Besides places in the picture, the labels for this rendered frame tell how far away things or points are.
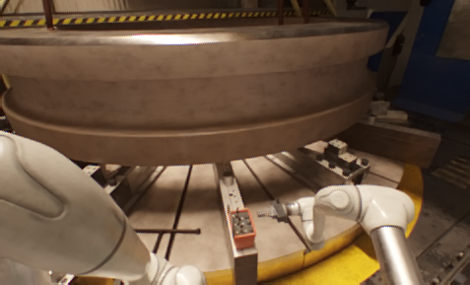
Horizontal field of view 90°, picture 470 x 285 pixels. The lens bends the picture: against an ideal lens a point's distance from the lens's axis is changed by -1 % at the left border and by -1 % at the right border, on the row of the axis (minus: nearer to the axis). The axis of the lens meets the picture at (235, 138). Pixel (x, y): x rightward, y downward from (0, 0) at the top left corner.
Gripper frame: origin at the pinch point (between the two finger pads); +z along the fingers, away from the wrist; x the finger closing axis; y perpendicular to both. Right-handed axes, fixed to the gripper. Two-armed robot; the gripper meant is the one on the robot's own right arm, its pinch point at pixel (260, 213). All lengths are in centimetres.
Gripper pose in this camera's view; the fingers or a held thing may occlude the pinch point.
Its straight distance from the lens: 146.5
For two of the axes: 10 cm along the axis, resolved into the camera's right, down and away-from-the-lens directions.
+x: 1.8, 4.6, -8.7
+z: -9.8, 1.0, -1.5
